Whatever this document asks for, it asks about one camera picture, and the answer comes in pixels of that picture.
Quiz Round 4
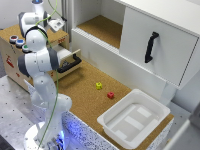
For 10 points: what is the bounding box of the yellow block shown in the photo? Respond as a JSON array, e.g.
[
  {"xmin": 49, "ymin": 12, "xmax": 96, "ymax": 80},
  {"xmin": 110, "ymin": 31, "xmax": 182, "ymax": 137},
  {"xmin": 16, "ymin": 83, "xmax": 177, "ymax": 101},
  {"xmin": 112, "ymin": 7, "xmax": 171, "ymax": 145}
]
[{"xmin": 95, "ymin": 82, "xmax": 103, "ymax": 91}]

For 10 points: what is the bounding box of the white cabinet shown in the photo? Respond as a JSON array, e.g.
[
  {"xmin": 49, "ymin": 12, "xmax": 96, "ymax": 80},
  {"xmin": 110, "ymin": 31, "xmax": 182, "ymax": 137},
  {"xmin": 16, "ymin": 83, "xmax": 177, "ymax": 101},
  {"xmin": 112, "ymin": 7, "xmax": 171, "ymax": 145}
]
[{"xmin": 68, "ymin": 0, "xmax": 200, "ymax": 108}]

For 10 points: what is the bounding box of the white plastic box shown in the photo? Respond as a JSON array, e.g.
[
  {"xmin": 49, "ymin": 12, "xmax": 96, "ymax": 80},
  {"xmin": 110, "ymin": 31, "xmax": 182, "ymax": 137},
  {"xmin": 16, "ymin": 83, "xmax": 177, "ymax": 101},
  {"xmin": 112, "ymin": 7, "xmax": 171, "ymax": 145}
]
[{"xmin": 96, "ymin": 88, "xmax": 172, "ymax": 150}]

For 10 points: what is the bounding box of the wooden drawer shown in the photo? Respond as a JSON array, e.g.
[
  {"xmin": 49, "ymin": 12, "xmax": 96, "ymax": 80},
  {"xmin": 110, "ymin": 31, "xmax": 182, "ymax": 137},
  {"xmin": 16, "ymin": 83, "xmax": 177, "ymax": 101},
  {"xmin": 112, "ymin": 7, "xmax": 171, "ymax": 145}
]
[{"xmin": 53, "ymin": 45, "xmax": 83, "ymax": 75}]

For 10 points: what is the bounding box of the wooden drawer box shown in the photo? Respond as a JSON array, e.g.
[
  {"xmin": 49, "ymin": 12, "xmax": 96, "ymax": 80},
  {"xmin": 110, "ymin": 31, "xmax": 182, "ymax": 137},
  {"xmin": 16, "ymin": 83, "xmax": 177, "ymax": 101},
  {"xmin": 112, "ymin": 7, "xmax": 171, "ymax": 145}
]
[{"xmin": 0, "ymin": 23, "xmax": 71, "ymax": 92}]

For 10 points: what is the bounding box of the green cable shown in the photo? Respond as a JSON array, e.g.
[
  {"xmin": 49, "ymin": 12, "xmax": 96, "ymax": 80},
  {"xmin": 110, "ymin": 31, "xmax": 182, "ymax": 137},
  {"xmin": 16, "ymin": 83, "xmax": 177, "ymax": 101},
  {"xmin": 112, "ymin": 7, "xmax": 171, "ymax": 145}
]
[{"xmin": 34, "ymin": 0, "xmax": 65, "ymax": 150}]

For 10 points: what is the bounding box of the green button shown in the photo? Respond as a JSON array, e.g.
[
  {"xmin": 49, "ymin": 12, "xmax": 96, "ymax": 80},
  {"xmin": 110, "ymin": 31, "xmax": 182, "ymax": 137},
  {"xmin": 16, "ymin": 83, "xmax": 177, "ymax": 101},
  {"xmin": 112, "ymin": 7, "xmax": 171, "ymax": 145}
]
[{"xmin": 21, "ymin": 44, "xmax": 31, "ymax": 53}]

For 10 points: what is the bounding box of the pink block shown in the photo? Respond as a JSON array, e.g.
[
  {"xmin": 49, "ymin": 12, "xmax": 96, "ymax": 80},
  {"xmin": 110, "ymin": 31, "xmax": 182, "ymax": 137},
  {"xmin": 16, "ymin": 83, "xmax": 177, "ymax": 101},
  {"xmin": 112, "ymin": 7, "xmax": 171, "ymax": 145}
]
[{"xmin": 106, "ymin": 91, "xmax": 115, "ymax": 100}]

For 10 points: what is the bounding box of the white sliding door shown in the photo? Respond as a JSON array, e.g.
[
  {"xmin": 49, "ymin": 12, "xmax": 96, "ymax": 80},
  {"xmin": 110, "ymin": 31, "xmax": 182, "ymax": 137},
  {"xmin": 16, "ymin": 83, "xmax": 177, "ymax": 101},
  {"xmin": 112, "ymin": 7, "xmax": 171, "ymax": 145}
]
[{"xmin": 118, "ymin": 6, "xmax": 200, "ymax": 89}]

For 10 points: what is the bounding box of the black drawer handle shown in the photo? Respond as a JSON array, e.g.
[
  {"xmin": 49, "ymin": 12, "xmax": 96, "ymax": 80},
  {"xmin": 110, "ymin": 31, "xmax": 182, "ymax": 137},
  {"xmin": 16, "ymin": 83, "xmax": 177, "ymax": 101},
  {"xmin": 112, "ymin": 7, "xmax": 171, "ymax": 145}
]
[{"xmin": 56, "ymin": 54, "xmax": 83, "ymax": 75}]

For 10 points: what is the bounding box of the blue button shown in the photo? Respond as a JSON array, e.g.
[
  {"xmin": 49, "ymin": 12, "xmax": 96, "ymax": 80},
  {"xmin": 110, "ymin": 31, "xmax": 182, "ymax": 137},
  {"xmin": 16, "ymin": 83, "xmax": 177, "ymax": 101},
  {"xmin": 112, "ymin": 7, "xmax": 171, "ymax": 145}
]
[{"xmin": 15, "ymin": 38, "xmax": 25, "ymax": 48}]

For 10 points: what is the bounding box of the red button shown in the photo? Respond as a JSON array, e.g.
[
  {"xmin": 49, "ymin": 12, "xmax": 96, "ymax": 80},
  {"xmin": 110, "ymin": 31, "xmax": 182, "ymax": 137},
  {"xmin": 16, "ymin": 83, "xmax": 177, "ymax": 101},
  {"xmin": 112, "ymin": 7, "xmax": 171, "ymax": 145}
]
[{"xmin": 9, "ymin": 35, "xmax": 18, "ymax": 44}]

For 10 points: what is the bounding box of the black door handle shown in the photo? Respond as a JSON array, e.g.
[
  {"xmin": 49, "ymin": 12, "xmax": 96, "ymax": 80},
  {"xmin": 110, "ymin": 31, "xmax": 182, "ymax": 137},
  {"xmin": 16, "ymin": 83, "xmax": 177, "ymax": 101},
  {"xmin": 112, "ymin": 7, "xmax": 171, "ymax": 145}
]
[{"xmin": 144, "ymin": 31, "xmax": 160, "ymax": 64}]

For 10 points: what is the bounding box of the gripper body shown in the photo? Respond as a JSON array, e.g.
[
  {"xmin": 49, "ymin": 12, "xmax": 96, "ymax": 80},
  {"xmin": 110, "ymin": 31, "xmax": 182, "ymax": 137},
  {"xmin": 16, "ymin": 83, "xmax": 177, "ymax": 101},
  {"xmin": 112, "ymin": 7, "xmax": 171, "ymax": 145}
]
[{"xmin": 48, "ymin": 16, "xmax": 67, "ymax": 34}]

